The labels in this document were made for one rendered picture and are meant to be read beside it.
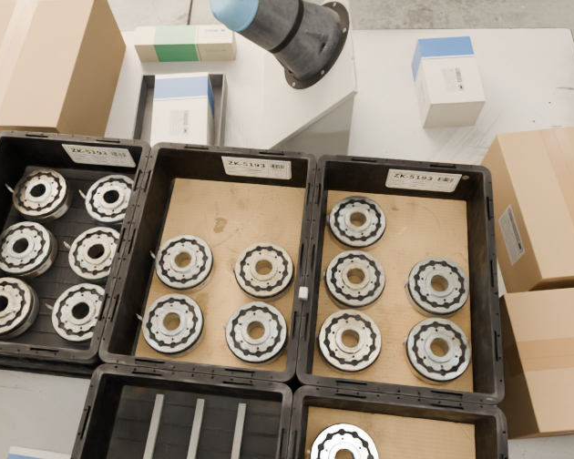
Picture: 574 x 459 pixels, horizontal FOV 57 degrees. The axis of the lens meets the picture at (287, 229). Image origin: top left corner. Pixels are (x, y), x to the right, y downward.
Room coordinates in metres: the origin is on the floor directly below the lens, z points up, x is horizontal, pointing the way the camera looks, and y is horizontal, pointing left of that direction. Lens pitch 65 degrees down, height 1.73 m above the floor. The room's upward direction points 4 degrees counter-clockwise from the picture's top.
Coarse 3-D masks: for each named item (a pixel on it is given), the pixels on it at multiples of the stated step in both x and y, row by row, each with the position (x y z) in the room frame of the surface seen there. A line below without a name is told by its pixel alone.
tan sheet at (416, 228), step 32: (352, 192) 0.49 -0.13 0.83; (416, 224) 0.42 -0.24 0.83; (448, 224) 0.41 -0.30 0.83; (384, 256) 0.36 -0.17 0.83; (416, 256) 0.35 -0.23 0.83; (448, 256) 0.35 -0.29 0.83; (320, 288) 0.31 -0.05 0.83; (384, 288) 0.30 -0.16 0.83; (320, 320) 0.25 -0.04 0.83; (384, 320) 0.24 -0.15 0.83; (416, 320) 0.24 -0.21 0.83; (448, 320) 0.23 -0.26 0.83; (384, 352) 0.19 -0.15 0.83; (416, 384) 0.13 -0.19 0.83; (448, 384) 0.13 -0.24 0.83
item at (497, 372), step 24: (432, 168) 0.47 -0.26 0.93; (456, 168) 0.47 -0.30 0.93; (480, 168) 0.47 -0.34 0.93; (312, 216) 0.40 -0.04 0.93; (312, 240) 0.35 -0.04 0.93; (312, 264) 0.32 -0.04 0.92; (312, 288) 0.27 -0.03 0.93; (312, 384) 0.13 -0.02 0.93; (336, 384) 0.12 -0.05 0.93; (360, 384) 0.12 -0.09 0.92; (384, 384) 0.12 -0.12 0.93; (504, 384) 0.11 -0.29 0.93
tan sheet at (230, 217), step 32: (192, 192) 0.52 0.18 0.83; (224, 192) 0.52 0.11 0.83; (256, 192) 0.51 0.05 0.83; (288, 192) 0.50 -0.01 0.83; (192, 224) 0.45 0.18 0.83; (224, 224) 0.45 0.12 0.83; (256, 224) 0.44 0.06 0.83; (288, 224) 0.44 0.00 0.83; (224, 256) 0.38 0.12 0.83; (160, 288) 0.33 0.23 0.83; (224, 288) 0.32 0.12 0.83; (224, 320) 0.26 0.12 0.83; (288, 320) 0.25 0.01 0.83; (192, 352) 0.21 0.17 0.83; (224, 352) 0.21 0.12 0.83
